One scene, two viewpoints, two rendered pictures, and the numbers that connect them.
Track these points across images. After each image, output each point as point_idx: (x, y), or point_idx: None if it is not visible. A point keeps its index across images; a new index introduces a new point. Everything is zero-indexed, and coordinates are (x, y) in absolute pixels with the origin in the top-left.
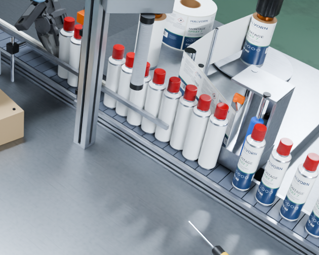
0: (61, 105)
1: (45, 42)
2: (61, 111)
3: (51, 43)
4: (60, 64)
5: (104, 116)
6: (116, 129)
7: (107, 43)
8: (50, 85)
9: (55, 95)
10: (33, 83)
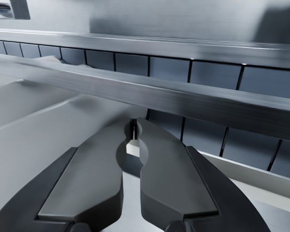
0: (106, 20)
1: (171, 165)
2: (92, 3)
3: (111, 159)
4: (39, 62)
5: None
6: None
7: None
8: (136, 38)
9: (130, 36)
10: (231, 40)
